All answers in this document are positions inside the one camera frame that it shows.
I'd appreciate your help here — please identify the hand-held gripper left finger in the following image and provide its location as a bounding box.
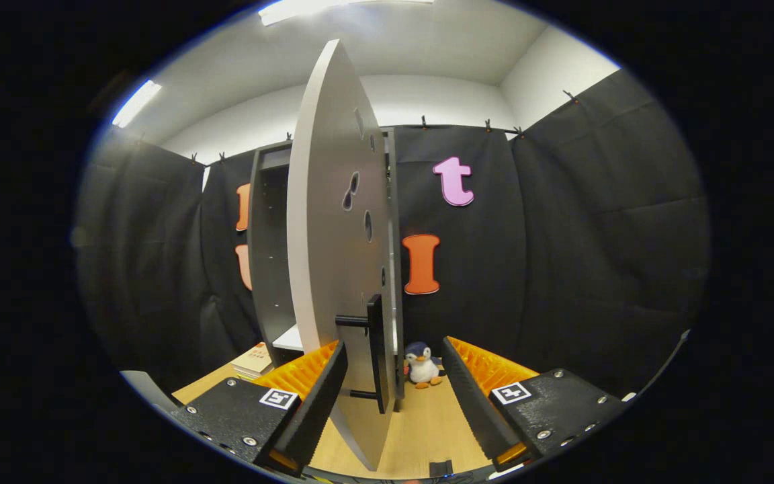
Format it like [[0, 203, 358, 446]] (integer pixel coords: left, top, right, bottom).
[[172, 339, 349, 475]]

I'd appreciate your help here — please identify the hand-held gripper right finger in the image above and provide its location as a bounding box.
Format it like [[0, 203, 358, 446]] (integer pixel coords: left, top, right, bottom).
[[441, 336, 630, 471]]

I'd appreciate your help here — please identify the black door handle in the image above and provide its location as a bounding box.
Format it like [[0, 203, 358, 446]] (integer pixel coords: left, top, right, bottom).
[[335, 294, 389, 414]]

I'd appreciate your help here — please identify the dark grey shoe cabinet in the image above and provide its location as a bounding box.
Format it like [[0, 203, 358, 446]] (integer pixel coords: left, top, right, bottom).
[[247, 128, 406, 367]]

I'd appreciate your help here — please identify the beige shoe cabinet door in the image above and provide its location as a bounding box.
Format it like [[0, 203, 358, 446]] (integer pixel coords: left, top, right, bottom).
[[286, 38, 404, 471]]

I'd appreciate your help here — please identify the white cabinet shelf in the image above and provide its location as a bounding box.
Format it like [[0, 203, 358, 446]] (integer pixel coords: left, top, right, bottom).
[[271, 324, 304, 352]]

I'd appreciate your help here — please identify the penguin plush toy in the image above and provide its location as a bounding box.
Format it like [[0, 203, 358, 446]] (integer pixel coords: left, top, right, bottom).
[[404, 341, 445, 391]]

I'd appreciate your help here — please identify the beige cover book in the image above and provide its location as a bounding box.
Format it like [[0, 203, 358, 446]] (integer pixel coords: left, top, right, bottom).
[[230, 343, 275, 372]]

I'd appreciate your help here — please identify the black backdrop cloth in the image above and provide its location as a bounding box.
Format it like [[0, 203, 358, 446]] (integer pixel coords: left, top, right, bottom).
[[75, 67, 710, 397]]

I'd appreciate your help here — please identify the light grey panel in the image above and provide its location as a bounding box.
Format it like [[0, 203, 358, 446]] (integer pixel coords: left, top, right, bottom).
[[120, 370, 183, 412]]

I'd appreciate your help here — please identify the long ceiling light strip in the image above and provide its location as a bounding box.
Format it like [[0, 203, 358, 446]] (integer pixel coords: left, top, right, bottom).
[[112, 79, 163, 128]]

